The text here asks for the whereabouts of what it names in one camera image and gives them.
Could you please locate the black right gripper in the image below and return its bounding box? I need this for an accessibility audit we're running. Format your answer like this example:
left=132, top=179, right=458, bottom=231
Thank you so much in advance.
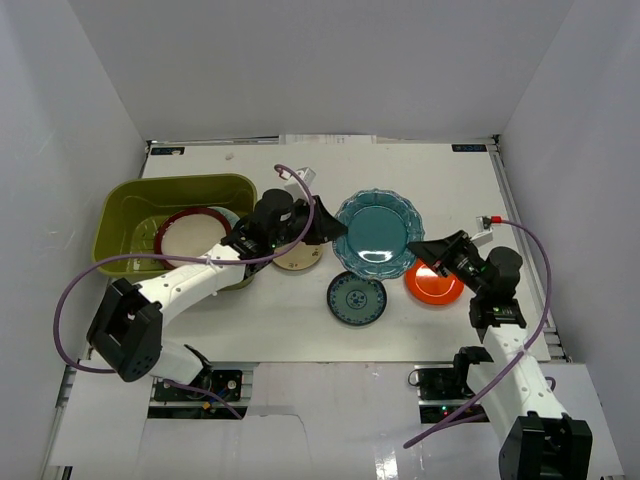
left=407, top=230, right=489, bottom=297

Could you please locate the teal scalloped plate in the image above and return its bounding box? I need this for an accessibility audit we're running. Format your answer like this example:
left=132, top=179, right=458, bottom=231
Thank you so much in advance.
left=332, top=189, right=425, bottom=281

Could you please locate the red plate with teal flower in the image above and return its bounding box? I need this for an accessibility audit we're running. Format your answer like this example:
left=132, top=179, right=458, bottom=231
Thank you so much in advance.
left=211, top=206, right=240, bottom=228

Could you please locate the dark red rimmed plate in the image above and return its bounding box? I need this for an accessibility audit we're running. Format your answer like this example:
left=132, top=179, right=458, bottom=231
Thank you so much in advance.
left=153, top=207, right=232, bottom=258

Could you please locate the right arm base board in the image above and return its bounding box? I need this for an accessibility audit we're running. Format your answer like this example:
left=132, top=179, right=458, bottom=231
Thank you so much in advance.
left=407, top=364, right=474, bottom=425

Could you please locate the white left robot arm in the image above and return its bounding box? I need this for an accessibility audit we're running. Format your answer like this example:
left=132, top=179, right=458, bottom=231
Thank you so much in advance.
left=87, top=189, right=348, bottom=399

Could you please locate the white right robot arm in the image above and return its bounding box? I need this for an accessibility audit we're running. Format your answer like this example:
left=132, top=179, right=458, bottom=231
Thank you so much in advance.
left=408, top=231, right=593, bottom=479

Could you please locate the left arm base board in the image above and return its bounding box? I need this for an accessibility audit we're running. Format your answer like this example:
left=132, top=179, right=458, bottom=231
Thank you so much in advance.
left=148, top=369, right=247, bottom=420

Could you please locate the green plastic bin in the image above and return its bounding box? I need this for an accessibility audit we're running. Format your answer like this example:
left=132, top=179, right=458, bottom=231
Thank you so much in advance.
left=92, top=173, right=257, bottom=283

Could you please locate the orange plate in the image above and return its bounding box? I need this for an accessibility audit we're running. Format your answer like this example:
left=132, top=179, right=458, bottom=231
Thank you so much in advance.
left=404, top=261, right=464, bottom=306

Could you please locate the small cream plate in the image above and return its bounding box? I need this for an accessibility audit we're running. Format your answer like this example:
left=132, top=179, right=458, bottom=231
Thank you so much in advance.
left=273, top=242, right=323, bottom=271

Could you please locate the blue patterned small plate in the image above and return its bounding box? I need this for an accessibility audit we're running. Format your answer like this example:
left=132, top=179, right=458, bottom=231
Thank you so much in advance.
left=326, top=271, right=388, bottom=327

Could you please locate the right black table label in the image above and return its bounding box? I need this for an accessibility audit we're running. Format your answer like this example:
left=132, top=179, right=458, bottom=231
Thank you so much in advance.
left=451, top=144, right=487, bottom=153

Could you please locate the black table label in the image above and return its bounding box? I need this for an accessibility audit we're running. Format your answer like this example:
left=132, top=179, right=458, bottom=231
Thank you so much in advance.
left=149, top=146, right=185, bottom=156
left=451, top=144, right=487, bottom=153

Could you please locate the left black table label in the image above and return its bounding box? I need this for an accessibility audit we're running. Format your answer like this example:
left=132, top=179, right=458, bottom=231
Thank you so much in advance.
left=149, top=146, right=185, bottom=156

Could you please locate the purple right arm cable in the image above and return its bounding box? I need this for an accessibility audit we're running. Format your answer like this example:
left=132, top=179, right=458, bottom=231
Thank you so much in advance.
left=402, top=215, right=557, bottom=449

